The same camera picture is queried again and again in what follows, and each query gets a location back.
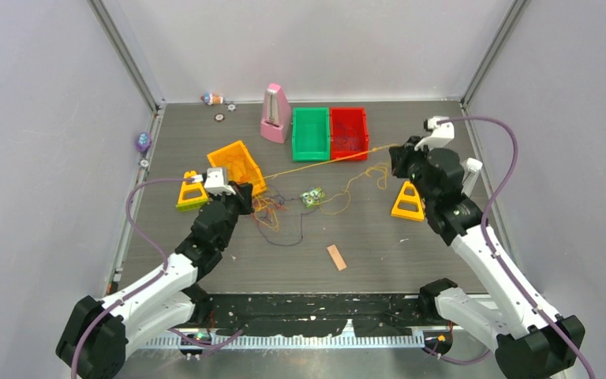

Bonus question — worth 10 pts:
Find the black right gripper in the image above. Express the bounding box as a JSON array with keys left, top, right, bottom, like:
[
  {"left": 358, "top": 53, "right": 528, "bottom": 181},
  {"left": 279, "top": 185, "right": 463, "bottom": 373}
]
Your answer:
[{"left": 390, "top": 135, "right": 440, "bottom": 205}]

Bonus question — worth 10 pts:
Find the yellow cable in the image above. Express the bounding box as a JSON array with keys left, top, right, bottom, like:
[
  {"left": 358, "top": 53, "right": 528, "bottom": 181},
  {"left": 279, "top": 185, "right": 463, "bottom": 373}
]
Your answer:
[{"left": 250, "top": 144, "right": 401, "bottom": 234}]

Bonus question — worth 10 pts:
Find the orange cable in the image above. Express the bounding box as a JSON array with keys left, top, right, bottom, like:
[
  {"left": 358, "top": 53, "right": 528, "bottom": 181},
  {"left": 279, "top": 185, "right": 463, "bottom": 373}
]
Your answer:
[{"left": 222, "top": 148, "right": 257, "bottom": 190}]

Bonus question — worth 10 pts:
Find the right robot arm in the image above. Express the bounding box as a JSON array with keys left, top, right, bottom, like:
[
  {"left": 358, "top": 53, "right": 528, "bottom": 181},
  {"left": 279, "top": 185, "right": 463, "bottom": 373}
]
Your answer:
[{"left": 388, "top": 136, "right": 585, "bottom": 378}]

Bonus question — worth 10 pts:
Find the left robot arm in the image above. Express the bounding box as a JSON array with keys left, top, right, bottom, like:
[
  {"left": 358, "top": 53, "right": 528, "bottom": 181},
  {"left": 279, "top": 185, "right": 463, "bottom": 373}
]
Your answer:
[{"left": 55, "top": 181, "right": 253, "bottom": 378}]

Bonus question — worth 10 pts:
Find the orange plastic bin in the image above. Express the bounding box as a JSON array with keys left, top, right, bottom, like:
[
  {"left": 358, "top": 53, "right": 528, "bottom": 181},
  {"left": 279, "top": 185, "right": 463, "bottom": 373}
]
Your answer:
[{"left": 207, "top": 140, "right": 267, "bottom": 196}]

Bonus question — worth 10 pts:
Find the yellow triangle block right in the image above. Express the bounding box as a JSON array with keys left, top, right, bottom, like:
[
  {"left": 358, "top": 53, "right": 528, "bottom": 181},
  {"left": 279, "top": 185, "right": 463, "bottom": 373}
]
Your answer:
[{"left": 391, "top": 181, "right": 425, "bottom": 222}]

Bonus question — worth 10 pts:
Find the yellow green triangle block left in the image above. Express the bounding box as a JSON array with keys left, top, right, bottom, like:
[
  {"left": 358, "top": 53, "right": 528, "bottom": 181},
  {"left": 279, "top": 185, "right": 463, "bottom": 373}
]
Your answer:
[{"left": 176, "top": 171, "right": 209, "bottom": 212}]

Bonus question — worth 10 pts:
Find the red plastic bin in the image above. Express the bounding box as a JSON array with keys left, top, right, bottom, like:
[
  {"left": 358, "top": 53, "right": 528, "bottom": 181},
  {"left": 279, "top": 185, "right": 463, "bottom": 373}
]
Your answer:
[{"left": 330, "top": 107, "right": 370, "bottom": 160}]

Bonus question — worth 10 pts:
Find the white metronome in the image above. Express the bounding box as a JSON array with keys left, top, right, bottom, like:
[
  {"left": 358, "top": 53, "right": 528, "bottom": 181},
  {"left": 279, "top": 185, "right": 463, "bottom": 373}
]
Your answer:
[{"left": 461, "top": 158, "right": 483, "bottom": 197}]

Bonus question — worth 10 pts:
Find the green owl puzzle piece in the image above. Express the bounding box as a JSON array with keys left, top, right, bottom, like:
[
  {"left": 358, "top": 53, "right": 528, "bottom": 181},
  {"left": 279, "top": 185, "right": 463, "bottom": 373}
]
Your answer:
[{"left": 299, "top": 187, "right": 325, "bottom": 208}]

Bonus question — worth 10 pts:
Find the pink metronome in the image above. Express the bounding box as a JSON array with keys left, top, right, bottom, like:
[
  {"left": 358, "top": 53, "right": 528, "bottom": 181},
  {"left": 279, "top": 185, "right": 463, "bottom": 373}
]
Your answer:
[{"left": 260, "top": 83, "right": 292, "bottom": 144}]

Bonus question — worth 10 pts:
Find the tan wooden block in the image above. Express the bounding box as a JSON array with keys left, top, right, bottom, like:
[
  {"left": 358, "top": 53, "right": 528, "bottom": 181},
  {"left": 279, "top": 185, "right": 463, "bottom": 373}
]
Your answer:
[{"left": 327, "top": 245, "right": 347, "bottom": 272}]

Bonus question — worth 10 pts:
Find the green plastic bin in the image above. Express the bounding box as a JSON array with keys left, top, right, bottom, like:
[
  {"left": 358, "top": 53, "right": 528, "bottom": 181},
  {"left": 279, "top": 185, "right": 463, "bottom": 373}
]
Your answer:
[{"left": 291, "top": 107, "right": 331, "bottom": 162}]

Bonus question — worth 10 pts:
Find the small clown figurine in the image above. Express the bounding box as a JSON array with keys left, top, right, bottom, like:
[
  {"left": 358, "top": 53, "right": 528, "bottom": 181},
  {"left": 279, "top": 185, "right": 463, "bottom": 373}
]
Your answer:
[{"left": 200, "top": 92, "right": 225, "bottom": 106}]

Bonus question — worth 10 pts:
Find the purple paw toy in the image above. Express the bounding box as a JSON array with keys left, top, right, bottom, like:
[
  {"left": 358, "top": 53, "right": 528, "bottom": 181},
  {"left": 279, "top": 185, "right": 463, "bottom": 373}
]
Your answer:
[{"left": 135, "top": 132, "right": 152, "bottom": 153}]

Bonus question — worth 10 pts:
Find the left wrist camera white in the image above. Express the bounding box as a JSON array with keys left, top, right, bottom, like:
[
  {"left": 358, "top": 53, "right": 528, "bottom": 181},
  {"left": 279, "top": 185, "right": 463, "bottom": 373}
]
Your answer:
[{"left": 192, "top": 167, "right": 236, "bottom": 195}]

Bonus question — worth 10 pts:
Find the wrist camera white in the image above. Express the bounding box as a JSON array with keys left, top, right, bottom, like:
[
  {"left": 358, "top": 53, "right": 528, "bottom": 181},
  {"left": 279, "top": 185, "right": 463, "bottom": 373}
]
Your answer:
[
  {"left": 414, "top": 116, "right": 455, "bottom": 151},
  {"left": 192, "top": 167, "right": 236, "bottom": 195}
]

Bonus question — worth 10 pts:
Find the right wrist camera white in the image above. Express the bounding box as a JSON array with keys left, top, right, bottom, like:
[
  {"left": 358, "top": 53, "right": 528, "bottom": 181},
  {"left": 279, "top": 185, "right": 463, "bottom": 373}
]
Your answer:
[{"left": 414, "top": 116, "right": 455, "bottom": 151}]

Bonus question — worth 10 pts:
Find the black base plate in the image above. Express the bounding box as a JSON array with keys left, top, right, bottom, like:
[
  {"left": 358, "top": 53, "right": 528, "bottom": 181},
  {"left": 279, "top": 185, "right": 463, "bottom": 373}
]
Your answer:
[{"left": 177, "top": 293, "right": 458, "bottom": 337}]

